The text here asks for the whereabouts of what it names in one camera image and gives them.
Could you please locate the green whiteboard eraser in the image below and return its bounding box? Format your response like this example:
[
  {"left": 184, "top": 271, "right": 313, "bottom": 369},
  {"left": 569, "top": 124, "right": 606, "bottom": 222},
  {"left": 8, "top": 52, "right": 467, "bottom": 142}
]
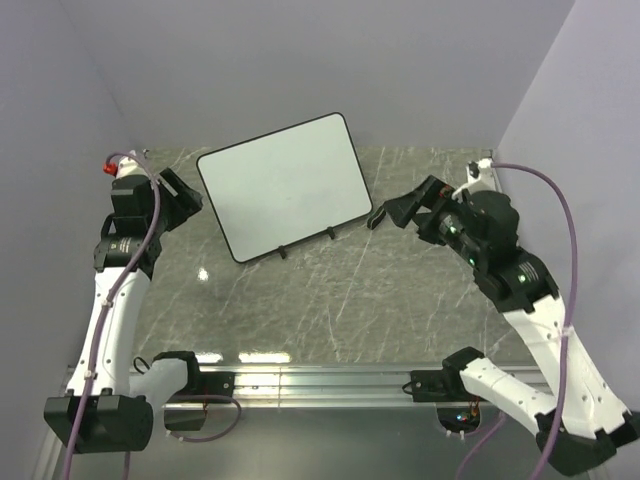
[{"left": 366, "top": 206, "right": 386, "bottom": 230}]

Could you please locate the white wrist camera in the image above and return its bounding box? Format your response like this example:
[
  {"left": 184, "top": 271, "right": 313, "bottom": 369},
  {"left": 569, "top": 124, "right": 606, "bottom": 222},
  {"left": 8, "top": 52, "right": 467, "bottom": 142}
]
[
  {"left": 452, "top": 157, "right": 500, "bottom": 201},
  {"left": 102, "top": 150, "right": 150, "bottom": 186}
]

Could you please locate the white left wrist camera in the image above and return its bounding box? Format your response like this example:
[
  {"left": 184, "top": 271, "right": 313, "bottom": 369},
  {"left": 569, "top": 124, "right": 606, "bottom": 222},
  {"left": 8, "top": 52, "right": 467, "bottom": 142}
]
[{"left": 102, "top": 150, "right": 150, "bottom": 186}]

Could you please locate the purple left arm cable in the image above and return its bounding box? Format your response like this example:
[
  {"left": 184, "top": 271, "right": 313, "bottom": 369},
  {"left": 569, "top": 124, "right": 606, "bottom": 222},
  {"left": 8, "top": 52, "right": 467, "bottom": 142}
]
[{"left": 59, "top": 152, "right": 243, "bottom": 480}]

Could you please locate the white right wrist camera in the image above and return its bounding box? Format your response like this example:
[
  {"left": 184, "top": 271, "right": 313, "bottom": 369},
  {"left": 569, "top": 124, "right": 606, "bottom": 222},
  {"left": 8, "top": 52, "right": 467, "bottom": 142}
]
[{"left": 452, "top": 157, "right": 500, "bottom": 201}]

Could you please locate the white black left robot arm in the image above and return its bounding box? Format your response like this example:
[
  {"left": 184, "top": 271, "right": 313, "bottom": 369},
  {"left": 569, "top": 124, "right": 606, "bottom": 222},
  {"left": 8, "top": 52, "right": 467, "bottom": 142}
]
[{"left": 44, "top": 168, "right": 203, "bottom": 454}]

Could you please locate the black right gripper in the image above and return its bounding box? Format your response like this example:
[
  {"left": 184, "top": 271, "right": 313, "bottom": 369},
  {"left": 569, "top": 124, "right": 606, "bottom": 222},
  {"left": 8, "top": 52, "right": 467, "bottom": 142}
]
[{"left": 381, "top": 174, "right": 484, "bottom": 265}]

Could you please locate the aluminium front mounting rail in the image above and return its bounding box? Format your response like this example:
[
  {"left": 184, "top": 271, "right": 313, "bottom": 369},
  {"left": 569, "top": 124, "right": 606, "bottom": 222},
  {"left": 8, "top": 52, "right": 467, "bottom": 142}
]
[{"left": 64, "top": 363, "right": 585, "bottom": 409}]

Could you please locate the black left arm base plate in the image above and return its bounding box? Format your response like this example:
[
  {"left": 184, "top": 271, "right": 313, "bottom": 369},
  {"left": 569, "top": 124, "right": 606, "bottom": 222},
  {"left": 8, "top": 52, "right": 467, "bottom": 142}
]
[{"left": 190, "top": 371, "right": 235, "bottom": 397}]

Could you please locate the white whiteboard black frame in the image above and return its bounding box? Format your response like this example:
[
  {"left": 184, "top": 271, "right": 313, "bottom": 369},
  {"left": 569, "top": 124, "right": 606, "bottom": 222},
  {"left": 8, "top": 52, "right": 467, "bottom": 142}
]
[{"left": 196, "top": 112, "right": 373, "bottom": 264}]

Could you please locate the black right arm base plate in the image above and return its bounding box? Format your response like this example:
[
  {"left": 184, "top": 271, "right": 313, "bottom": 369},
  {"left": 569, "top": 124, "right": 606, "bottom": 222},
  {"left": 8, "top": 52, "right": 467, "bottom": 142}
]
[{"left": 407, "top": 368, "right": 477, "bottom": 403}]

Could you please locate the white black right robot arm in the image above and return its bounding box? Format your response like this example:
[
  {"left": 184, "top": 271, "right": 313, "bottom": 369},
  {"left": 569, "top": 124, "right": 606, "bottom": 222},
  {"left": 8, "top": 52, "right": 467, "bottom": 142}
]
[{"left": 381, "top": 176, "right": 639, "bottom": 477}]

